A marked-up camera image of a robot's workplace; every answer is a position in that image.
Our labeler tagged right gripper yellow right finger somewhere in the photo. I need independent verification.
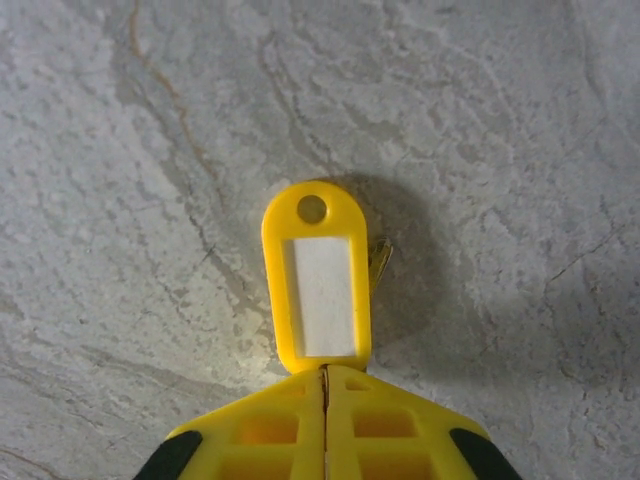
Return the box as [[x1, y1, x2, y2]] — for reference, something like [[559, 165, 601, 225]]
[[327, 367, 524, 480]]

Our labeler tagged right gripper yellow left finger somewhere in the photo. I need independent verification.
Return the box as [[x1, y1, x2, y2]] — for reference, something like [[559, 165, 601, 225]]
[[132, 367, 329, 480]]

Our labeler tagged yellow plastic key tag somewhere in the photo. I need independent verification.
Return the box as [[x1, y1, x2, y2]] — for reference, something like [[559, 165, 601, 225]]
[[263, 180, 372, 375]]

